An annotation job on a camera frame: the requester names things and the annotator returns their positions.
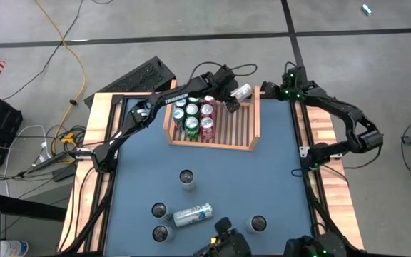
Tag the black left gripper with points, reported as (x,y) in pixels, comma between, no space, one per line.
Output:
(225,89)

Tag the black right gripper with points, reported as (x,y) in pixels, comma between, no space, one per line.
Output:
(274,91)

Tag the Red Bull sugarfree can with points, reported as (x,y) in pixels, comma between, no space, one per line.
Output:
(181,104)
(178,115)

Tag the Celsius Arctic Vibe can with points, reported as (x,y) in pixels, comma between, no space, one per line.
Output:
(160,210)
(193,215)

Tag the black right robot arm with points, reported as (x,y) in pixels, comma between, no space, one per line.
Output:
(334,105)

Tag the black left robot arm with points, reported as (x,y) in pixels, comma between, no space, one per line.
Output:
(177,98)

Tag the wooden slatted shelf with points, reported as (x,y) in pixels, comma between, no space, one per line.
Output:
(241,132)

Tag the small silver floor object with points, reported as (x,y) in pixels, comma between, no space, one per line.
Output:
(366,9)

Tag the black power brick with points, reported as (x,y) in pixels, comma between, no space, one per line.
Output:
(64,173)

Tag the black plastic crate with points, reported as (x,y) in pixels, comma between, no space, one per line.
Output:
(2,125)

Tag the white blue bottle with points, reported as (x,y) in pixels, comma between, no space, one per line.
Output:
(14,248)

